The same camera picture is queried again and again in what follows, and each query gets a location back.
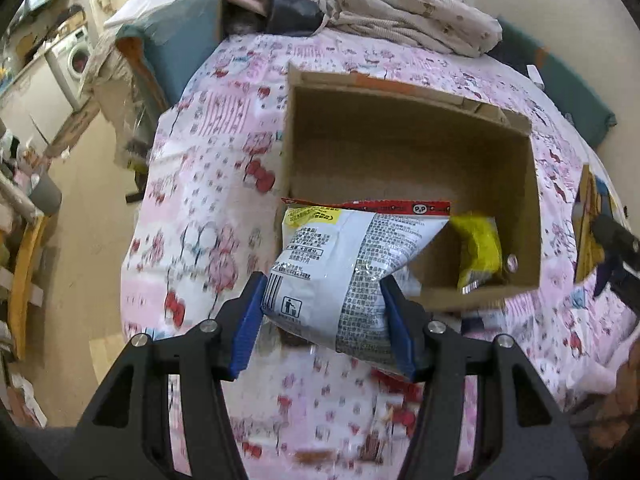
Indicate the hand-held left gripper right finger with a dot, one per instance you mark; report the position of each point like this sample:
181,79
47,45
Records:
397,330

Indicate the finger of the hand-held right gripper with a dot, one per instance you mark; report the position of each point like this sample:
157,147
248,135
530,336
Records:
617,240

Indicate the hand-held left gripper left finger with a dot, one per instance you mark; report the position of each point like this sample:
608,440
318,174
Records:
247,325

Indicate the yellow cartoon snack packet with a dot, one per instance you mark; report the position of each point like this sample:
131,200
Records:
587,210

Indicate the white snack bag red top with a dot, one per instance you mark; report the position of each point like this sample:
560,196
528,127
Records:
330,280

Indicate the cardboard box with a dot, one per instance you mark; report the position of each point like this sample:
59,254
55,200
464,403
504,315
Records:
400,160

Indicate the red snack packet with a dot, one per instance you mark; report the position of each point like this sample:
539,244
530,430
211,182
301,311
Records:
395,410

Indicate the plain yellow snack packet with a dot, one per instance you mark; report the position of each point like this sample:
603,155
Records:
477,250

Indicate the teal bed side panel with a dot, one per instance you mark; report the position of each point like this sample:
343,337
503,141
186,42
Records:
565,85

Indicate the pink printed blanket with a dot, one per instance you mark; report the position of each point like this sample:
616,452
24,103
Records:
210,160

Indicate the small white object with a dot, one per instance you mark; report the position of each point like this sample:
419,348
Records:
535,76

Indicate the yellow wooden chair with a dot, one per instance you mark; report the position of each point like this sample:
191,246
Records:
27,270

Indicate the grey bin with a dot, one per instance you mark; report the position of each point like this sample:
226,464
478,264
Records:
47,195

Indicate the teal bed end panel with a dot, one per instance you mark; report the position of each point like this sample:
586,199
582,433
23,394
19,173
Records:
185,45

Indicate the white cabinet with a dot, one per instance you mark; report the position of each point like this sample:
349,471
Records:
35,95

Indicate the crumpled floral quilt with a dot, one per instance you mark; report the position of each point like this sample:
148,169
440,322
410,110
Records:
400,10

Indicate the white washing machine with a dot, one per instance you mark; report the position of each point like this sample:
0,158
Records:
72,60

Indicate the dark cloth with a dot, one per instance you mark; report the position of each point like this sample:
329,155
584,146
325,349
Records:
290,10

